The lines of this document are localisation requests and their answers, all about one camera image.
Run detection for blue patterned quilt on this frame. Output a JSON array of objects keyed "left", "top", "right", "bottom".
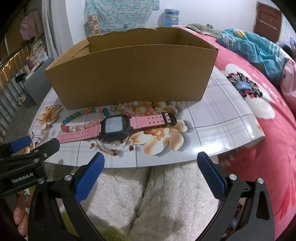
[{"left": 216, "top": 29, "right": 290, "bottom": 83}]

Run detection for multicolour bead bracelet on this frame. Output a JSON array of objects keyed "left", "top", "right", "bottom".
[{"left": 60, "top": 107, "right": 112, "bottom": 133}]

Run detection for pink strap digital watch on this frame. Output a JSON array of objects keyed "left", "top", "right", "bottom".
[{"left": 57, "top": 112, "right": 177, "bottom": 144}]

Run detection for white fluffy blanket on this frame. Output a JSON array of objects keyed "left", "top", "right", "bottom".
[{"left": 81, "top": 161, "right": 219, "bottom": 240}]

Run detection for blue water jug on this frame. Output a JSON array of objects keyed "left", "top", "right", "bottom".
[{"left": 164, "top": 9, "right": 179, "bottom": 27}]

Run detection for teal floral hanging cloth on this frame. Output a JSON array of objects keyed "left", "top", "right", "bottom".
[{"left": 84, "top": 1, "right": 159, "bottom": 37}]

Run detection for light pink quilt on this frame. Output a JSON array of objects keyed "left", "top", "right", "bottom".
[{"left": 280, "top": 59, "right": 296, "bottom": 114}]

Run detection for brown wooden door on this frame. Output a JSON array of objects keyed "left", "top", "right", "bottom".
[{"left": 253, "top": 2, "right": 281, "bottom": 43}]

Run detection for person's left hand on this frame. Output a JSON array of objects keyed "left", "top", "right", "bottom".
[{"left": 14, "top": 193, "right": 28, "bottom": 236}]

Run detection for grey green pillow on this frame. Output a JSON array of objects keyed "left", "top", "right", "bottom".
[{"left": 186, "top": 24, "right": 222, "bottom": 38}]

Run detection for floral patterned board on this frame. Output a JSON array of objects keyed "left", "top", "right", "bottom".
[{"left": 29, "top": 68, "right": 265, "bottom": 168}]

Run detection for brown cardboard box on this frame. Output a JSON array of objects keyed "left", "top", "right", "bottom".
[{"left": 45, "top": 27, "right": 218, "bottom": 110}]

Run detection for grey storage bin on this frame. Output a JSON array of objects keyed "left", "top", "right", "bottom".
[{"left": 24, "top": 58, "right": 54, "bottom": 104}]

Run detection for pink hanging clothes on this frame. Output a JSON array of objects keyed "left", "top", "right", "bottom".
[{"left": 20, "top": 10, "right": 43, "bottom": 40}]

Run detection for pink floral blanket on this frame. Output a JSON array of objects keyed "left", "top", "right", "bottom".
[{"left": 173, "top": 25, "right": 296, "bottom": 241}]

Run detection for pink orange bead bracelet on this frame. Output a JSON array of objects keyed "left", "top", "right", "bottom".
[{"left": 120, "top": 100, "right": 163, "bottom": 118}]

